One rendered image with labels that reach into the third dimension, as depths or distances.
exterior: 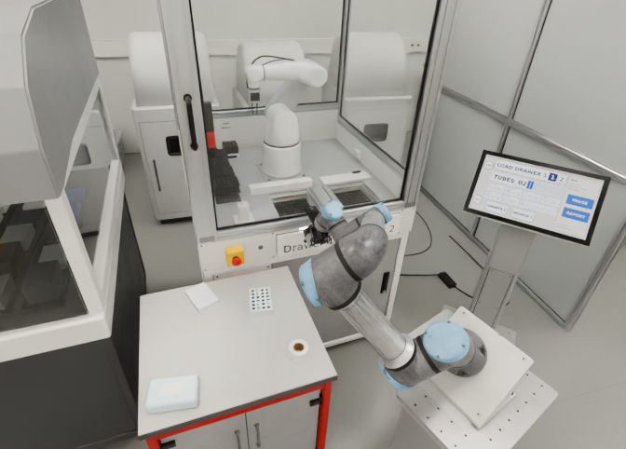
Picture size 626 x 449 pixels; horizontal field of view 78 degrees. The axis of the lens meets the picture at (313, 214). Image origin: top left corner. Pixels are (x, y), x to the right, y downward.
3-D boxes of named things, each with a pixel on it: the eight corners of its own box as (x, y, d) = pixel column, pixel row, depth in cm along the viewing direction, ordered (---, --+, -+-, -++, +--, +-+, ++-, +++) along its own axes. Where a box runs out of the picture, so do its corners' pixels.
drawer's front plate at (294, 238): (338, 245, 179) (340, 225, 173) (278, 257, 170) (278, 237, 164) (336, 243, 180) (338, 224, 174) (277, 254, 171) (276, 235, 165)
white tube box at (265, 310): (272, 316, 149) (272, 309, 147) (251, 319, 148) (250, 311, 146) (269, 292, 159) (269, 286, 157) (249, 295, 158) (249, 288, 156)
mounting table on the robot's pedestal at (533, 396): (546, 413, 133) (559, 393, 127) (469, 500, 110) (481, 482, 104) (440, 327, 163) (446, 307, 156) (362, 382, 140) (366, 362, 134)
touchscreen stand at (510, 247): (505, 400, 205) (586, 250, 150) (422, 362, 223) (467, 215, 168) (514, 334, 243) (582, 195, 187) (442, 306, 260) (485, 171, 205)
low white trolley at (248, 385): (325, 479, 171) (337, 374, 129) (178, 537, 152) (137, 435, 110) (287, 369, 216) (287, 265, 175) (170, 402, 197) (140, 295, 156)
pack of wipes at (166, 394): (200, 380, 126) (198, 372, 123) (197, 408, 118) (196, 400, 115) (152, 386, 123) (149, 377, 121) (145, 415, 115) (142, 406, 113)
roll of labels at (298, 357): (294, 366, 131) (294, 359, 129) (284, 351, 136) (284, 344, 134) (312, 357, 134) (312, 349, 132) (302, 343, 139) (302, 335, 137)
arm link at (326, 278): (447, 380, 112) (340, 257, 91) (403, 401, 116) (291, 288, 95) (434, 348, 123) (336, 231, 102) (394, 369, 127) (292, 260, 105)
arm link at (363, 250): (374, 222, 90) (378, 195, 137) (335, 246, 93) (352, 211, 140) (401, 262, 91) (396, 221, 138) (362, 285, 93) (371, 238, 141)
